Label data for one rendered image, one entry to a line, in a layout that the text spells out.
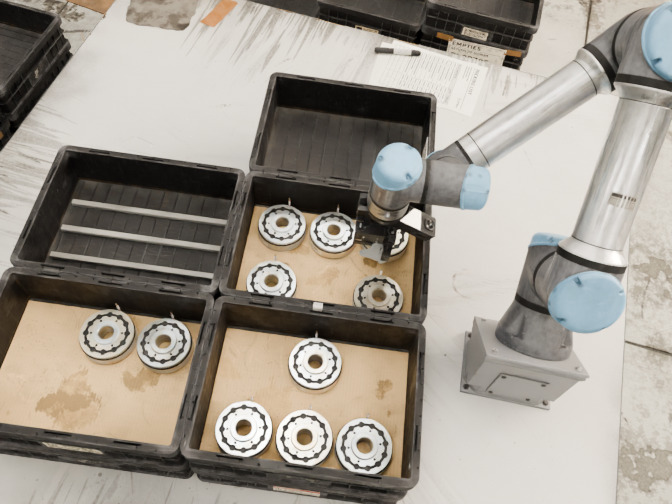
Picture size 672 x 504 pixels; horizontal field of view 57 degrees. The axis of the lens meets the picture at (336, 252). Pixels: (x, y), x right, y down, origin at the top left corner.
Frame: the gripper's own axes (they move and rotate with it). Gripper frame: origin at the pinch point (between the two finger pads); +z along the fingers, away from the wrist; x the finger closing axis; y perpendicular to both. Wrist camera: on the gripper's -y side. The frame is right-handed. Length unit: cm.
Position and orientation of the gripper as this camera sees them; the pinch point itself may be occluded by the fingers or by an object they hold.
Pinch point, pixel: (384, 249)
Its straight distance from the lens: 131.9
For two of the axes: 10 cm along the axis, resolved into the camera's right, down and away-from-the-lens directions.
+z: -0.5, 3.9, 9.2
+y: -9.9, -1.3, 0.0
